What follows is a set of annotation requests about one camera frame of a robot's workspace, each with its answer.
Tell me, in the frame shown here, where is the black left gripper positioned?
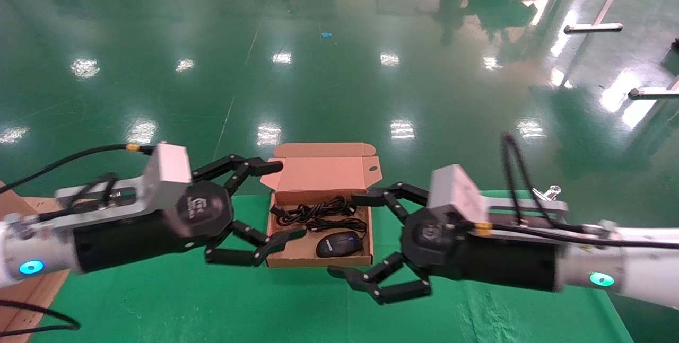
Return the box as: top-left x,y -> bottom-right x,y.
73,155 -> 307,274

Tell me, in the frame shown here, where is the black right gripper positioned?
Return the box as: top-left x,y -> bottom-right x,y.
328,183 -> 564,305

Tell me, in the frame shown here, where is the black wired computer mouse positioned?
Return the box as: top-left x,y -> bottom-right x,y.
271,197 -> 368,259

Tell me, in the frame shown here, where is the open brown cardboard box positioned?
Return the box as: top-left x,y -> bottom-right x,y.
260,143 -> 382,268

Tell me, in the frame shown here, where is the green table cloth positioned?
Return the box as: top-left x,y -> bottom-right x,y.
32,190 -> 634,343

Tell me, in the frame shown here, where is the metal spring clip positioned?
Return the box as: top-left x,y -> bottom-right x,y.
533,185 -> 562,205

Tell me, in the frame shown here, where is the white table foot bar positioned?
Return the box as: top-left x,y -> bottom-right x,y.
629,74 -> 679,99

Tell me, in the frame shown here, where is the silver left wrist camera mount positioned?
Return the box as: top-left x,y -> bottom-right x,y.
56,143 -> 192,227

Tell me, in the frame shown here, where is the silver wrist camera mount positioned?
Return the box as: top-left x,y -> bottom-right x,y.
56,143 -> 192,227
429,164 -> 568,227

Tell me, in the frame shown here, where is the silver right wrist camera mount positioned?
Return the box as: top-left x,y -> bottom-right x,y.
429,164 -> 568,227

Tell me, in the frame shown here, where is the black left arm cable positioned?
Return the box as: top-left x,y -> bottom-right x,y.
0,143 -> 155,336

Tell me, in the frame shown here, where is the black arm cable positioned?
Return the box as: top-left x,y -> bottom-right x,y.
477,132 -> 679,249
0,143 -> 155,336

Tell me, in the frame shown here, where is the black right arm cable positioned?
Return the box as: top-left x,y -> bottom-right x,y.
477,132 -> 679,249

